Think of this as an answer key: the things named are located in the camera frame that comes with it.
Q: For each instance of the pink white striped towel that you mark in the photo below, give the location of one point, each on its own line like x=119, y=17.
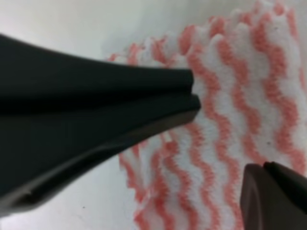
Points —
x=249, y=76

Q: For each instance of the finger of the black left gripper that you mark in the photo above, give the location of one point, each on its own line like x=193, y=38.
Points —
x=33, y=75
x=42, y=154

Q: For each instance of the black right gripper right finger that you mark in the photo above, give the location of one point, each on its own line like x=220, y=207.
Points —
x=293, y=184

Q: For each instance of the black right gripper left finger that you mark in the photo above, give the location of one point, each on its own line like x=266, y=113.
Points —
x=265, y=206

